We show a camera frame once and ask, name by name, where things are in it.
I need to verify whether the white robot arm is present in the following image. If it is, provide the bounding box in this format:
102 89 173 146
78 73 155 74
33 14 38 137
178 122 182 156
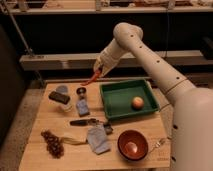
94 22 213 171

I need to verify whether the blue sponge block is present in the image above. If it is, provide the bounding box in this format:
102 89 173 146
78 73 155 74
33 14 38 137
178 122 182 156
76 99 89 116

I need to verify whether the small metal cup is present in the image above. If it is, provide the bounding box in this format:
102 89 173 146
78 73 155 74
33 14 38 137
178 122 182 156
76 87 86 99

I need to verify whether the red chili pepper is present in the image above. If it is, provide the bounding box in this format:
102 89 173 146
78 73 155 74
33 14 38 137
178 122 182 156
81 70 101 86

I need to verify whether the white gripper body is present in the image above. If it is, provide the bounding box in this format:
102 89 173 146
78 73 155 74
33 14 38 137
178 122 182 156
93 41 127 77

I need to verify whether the metal fork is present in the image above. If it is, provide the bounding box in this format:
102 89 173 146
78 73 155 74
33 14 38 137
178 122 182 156
148 138 166 154

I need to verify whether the orange round fruit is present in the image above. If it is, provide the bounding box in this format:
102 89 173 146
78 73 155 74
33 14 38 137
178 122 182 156
131 96 144 110

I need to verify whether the green plastic tray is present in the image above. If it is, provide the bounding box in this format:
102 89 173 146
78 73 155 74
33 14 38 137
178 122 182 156
100 79 159 121

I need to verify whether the black handled knife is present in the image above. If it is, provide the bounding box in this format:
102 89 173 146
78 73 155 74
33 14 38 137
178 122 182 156
70 118 99 126

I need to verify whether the blue folded cloth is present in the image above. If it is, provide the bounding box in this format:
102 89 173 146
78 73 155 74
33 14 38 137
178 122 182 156
87 125 110 155

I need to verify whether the clear plastic cup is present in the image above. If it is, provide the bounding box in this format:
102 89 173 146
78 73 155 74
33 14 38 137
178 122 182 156
56 85 72 112

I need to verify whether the metal shelf rail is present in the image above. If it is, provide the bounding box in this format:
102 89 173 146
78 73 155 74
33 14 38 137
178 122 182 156
19 50 213 71

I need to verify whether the bunch of dark grapes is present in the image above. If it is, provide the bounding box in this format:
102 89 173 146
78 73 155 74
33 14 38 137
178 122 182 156
41 130 64 158

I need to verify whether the yellow banana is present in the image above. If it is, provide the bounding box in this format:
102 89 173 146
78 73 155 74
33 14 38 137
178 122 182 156
60 135 87 145

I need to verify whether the red brown bowl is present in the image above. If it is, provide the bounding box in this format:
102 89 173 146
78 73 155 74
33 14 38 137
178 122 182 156
117 130 149 161

